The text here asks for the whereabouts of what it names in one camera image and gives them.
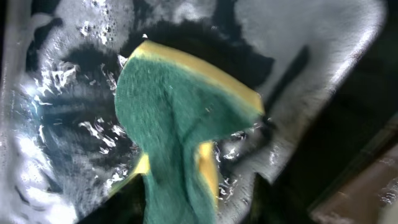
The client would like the green yellow sponge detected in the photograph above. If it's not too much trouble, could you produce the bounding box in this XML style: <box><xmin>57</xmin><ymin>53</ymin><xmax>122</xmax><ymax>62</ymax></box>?
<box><xmin>114</xmin><ymin>40</ymin><xmax>264</xmax><ymax>223</ymax></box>

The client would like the black soapy water tray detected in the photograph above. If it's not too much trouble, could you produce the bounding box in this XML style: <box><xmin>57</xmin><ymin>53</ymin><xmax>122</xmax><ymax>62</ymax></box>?
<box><xmin>1</xmin><ymin>1</ymin><xmax>387</xmax><ymax>223</ymax></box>

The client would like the dark brown serving tray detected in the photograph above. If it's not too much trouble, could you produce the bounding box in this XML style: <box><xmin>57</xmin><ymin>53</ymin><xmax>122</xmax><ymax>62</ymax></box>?
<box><xmin>312</xmin><ymin>146</ymin><xmax>397</xmax><ymax>224</ymax></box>

